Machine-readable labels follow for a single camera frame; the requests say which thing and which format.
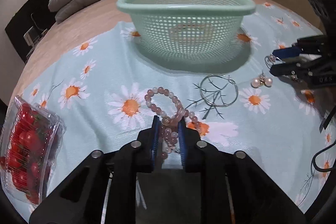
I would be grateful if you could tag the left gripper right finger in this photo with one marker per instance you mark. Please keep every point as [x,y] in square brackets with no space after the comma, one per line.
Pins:
[181,138]

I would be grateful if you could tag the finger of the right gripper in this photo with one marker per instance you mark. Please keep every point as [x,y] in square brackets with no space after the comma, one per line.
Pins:
[289,69]
[287,52]

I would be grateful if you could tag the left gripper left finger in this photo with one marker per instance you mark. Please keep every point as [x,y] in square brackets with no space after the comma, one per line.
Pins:
[155,131]

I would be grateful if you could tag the silver hoop earring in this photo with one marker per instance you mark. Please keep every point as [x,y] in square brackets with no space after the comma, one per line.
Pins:
[272,60]

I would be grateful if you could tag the pearl earring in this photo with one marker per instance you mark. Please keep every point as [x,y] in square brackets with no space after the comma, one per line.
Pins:
[265,81]
[255,83]

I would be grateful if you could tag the silver hoop bangle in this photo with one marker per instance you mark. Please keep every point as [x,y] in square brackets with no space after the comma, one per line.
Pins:
[212,87]

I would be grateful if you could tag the daisy print light-blue cloth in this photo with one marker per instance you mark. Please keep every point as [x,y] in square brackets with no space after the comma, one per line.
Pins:
[98,89]

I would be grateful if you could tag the green plastic colander basket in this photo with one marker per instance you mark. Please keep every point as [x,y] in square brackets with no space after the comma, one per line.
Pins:
[186,29]

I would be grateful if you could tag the tan bed cover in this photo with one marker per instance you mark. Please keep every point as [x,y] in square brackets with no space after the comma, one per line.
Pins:
[95,19]

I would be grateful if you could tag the clear box of cherry tomatoes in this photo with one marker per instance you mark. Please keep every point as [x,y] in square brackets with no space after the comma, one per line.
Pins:
[30,140]

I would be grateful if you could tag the lower grey folded blanket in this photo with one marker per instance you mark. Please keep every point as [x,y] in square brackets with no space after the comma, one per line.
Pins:
[71,8]

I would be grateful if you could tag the white device on nightstand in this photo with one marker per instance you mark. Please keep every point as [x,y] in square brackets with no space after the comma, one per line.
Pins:
[32,36]

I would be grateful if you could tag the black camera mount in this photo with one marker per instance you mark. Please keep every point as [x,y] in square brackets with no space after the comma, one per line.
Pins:
[325,10]

